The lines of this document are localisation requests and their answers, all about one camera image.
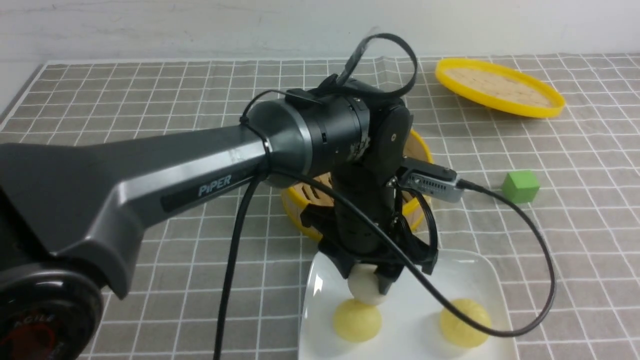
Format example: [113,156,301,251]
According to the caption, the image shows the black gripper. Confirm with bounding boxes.
[301,165,439,296]

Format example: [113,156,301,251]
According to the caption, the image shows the white steamed bun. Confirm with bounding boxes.
[347,263,387,306]

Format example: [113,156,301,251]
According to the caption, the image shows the yellow steamed bun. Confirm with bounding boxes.
[333,298,383,344]
[439,298,492,349]

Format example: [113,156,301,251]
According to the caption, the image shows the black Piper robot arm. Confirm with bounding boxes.
[1,74,437,360]

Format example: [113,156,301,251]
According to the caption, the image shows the white square plate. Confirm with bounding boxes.
[297,249,520,360]

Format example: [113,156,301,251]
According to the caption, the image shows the bamboo steamer basket yellow rim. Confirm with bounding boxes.
[280,129,435,244]

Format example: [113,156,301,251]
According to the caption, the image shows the green cube block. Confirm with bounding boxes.
[501,170,540,204]

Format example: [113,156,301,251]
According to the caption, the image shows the yellow rimmed steamer lid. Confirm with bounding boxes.
[434,58,566,119]

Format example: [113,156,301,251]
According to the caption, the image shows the grey checkered tablecloth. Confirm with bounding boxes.
[1,54,640,360]

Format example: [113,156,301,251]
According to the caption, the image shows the black camera cable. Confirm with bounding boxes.
[213,33,557,360]

